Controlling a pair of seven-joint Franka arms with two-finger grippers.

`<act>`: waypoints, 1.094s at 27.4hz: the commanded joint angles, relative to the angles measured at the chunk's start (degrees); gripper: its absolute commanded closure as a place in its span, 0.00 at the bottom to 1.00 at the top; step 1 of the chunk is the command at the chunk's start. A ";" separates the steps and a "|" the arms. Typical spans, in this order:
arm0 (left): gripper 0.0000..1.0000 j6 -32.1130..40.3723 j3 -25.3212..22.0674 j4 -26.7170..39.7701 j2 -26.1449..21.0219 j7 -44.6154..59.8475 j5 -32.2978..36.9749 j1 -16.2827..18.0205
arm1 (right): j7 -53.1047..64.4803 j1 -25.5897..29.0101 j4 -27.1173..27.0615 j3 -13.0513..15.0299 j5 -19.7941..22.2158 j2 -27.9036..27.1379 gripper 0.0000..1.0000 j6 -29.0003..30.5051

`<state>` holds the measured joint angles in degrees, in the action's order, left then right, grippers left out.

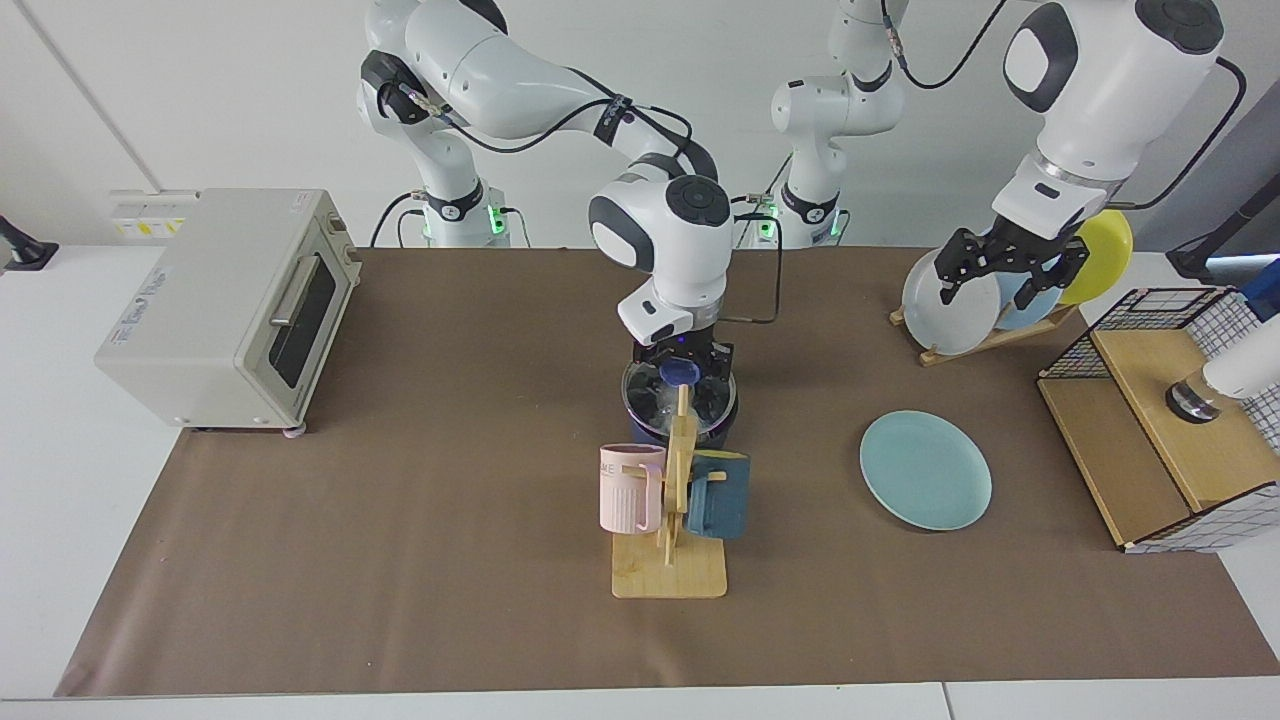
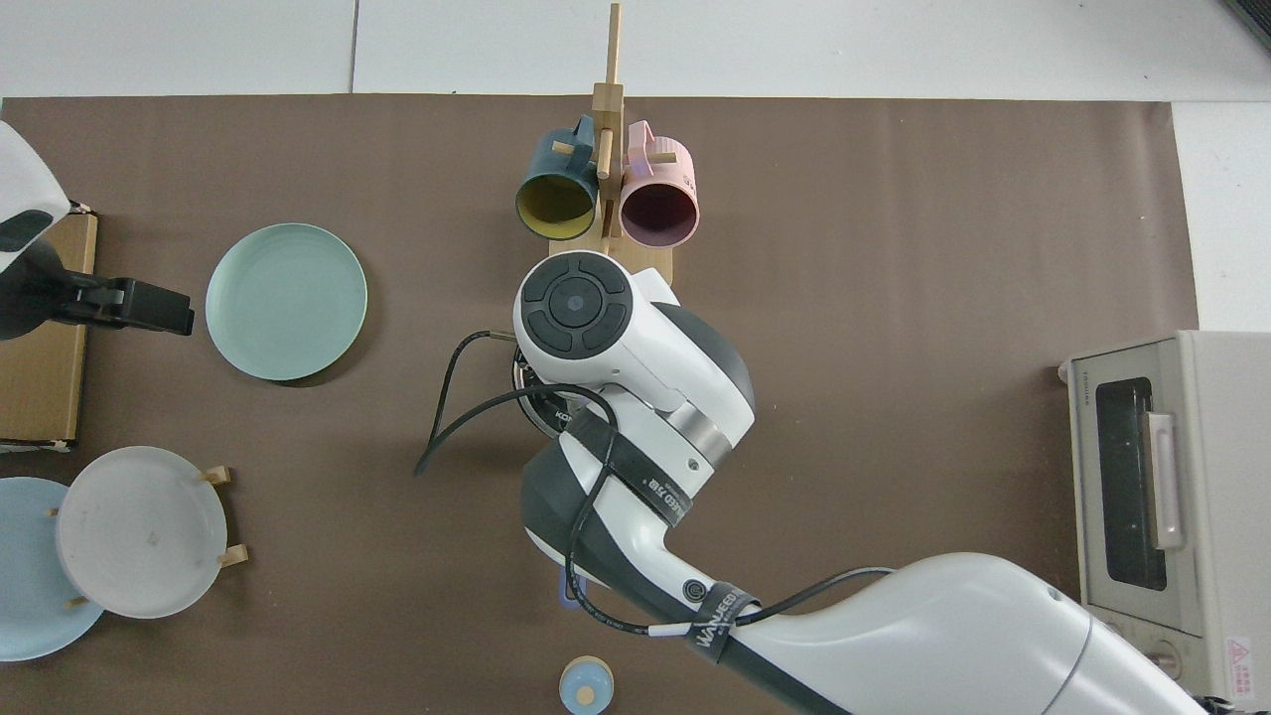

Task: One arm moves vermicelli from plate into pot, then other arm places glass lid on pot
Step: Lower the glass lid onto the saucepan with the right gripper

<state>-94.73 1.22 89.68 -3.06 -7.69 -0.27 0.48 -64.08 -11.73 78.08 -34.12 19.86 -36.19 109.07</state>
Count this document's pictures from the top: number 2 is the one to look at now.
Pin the pale green plate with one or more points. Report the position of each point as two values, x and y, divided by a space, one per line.
286 303

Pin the white plate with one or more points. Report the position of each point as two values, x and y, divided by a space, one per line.
139 531

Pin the wooden plate rack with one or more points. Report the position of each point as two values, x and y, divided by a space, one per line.
235 556

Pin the light blue plate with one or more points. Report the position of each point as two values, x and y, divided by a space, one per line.
30 596

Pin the dark teal cup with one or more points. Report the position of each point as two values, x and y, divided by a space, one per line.
556 209

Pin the wooden cup stand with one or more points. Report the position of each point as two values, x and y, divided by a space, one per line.
608 109

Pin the pink ribbed cup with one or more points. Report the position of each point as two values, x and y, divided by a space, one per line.
660 214

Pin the small blue round thing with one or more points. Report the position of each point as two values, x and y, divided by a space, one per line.
586 687

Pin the brown table cloth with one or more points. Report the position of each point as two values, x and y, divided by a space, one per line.
894 248

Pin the pale toaster oven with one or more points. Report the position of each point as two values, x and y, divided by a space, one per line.
1231 477

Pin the dark grey slanted object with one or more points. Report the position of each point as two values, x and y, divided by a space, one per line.
1256 18

